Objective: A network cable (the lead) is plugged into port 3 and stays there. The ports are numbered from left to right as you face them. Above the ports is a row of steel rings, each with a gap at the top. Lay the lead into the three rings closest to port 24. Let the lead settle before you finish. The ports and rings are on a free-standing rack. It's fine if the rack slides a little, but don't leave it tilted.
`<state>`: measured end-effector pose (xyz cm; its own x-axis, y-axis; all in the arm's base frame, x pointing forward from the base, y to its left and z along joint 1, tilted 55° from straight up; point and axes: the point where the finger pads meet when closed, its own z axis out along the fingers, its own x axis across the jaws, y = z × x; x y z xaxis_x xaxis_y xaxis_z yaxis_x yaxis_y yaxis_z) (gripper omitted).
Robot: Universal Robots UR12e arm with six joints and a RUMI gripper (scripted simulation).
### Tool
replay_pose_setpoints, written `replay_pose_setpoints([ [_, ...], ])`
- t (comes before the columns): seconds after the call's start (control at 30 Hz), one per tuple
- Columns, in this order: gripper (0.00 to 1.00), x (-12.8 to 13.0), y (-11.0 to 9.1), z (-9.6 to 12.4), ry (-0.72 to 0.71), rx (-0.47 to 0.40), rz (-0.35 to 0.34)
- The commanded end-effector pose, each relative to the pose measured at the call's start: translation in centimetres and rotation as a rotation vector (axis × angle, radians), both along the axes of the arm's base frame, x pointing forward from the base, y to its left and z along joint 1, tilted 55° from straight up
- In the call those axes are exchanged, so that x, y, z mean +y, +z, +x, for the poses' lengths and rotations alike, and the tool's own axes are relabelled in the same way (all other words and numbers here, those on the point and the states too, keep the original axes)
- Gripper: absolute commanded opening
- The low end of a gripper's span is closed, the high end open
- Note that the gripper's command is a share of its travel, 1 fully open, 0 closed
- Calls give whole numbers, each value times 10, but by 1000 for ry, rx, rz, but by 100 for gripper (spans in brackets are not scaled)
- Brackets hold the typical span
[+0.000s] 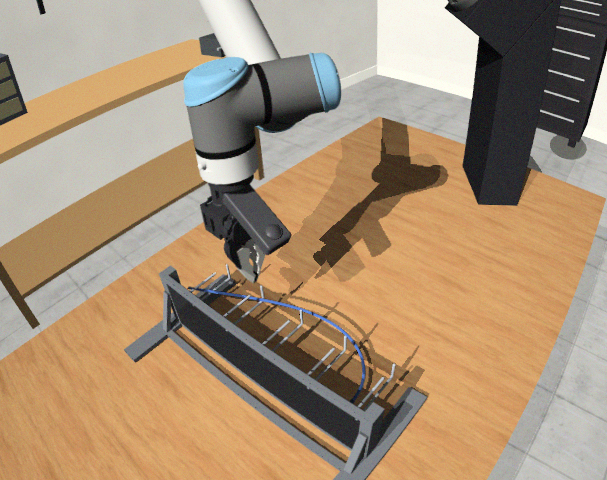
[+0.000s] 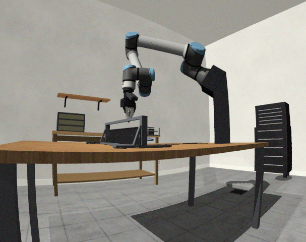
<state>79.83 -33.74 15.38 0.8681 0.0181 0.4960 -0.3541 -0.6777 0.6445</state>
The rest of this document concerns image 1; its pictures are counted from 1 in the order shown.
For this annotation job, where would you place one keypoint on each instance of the grey free-standing rack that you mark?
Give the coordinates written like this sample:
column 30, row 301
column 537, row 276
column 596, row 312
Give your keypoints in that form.
column 360, row 433

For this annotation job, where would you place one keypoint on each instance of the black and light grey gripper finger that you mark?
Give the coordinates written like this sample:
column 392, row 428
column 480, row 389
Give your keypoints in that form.
column 257, row 257
column 239, row 255

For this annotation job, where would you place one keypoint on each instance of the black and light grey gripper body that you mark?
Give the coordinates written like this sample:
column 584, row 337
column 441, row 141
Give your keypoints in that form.
column 218, row 220

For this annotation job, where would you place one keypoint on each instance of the blue cable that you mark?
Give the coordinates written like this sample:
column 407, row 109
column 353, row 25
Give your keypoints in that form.
column 309, row 312

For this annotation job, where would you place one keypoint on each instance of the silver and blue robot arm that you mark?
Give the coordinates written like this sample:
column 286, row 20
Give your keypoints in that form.
column 226, row 98

